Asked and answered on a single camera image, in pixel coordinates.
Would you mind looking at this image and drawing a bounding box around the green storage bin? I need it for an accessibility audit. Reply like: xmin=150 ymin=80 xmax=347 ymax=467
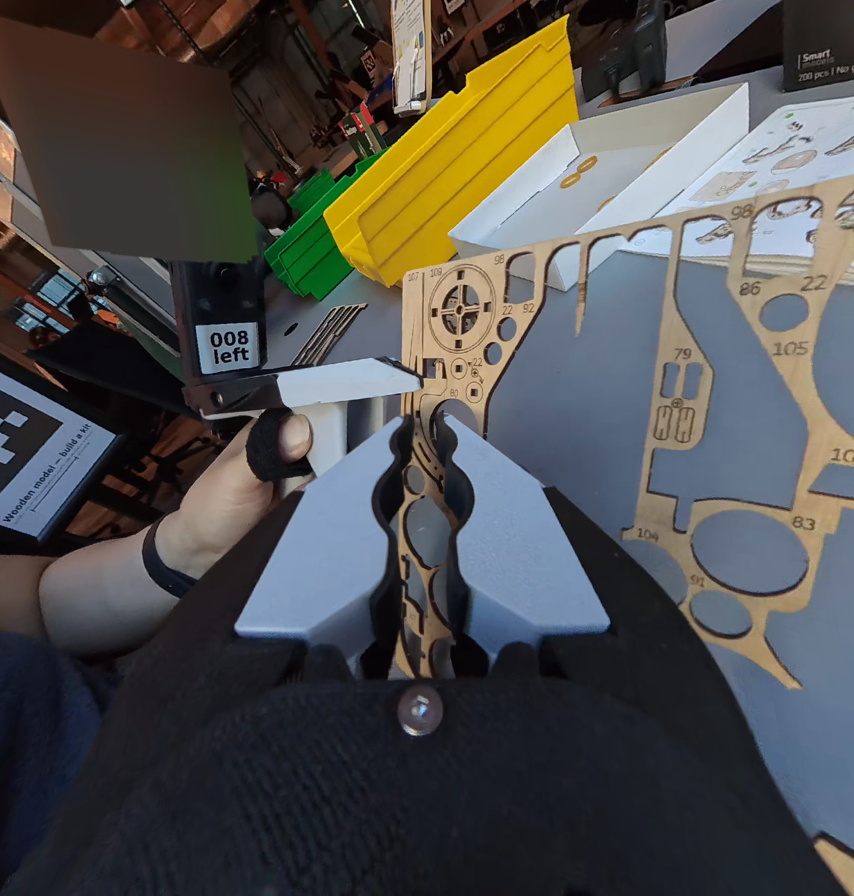
xmin=264 ymin=147 xmax=389 ymax=302

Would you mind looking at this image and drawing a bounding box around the black kit box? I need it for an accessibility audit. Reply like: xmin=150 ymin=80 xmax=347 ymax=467
xmin=782 ymin=0 xmax=854 ymax=93

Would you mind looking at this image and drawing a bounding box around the person's navy shirt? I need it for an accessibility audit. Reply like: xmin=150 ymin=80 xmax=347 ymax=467
xmin=0 ymin=626 xmax=130 ymax=896

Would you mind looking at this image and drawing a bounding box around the person's left hand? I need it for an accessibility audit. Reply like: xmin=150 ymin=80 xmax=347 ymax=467
xmin=150 ymin=409 xmax=316 ymax=582

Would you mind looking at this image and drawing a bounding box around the wooden parts sheet with holes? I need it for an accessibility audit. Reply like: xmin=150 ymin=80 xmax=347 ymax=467
xmin=390 ymin=170 xmax=854 ymax=896

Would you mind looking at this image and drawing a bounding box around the yellow storage bin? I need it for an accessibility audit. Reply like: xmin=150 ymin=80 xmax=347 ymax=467
xmin=324 ymin=15 xmax=580 ymax=288

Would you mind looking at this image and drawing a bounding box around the person's left forearm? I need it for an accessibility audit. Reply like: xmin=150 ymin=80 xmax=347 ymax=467
xmin=0 ymin=521 xmax=190 ymax=655

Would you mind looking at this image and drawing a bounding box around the white instruction booklet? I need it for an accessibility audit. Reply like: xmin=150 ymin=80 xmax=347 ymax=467
xmin=619 ymin=98 xmax=854 ymax=281

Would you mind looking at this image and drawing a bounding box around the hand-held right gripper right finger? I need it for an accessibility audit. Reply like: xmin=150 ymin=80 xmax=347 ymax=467
xmin=435 ymin=413 xmax=612 ymax=679

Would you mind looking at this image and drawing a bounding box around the small wooden parts sheet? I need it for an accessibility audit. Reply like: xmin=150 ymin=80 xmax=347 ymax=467
xmin=290 ymin=302 xmax=368 ymax=366

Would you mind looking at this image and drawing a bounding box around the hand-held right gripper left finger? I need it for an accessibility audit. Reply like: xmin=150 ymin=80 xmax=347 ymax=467
xmin=233 ymin=414 xmax=411 ymax=679

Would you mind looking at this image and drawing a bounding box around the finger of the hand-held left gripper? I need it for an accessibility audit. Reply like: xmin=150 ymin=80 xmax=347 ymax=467
xmin=276 ymin=356 xmax=425 ymax=408

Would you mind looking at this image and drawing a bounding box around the white cardboard box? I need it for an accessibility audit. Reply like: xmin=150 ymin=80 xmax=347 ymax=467
xmin=448 ymin=83 xmax=750 ymax=291

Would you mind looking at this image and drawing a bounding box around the black white marker sign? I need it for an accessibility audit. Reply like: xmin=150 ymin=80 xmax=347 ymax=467
xmin=0 ymin=343 xmax=125 ymax=546

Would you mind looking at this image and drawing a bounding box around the black wristband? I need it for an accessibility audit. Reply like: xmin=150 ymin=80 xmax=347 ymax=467
xmin=141 ymin=513 xmax=198 ymax=599

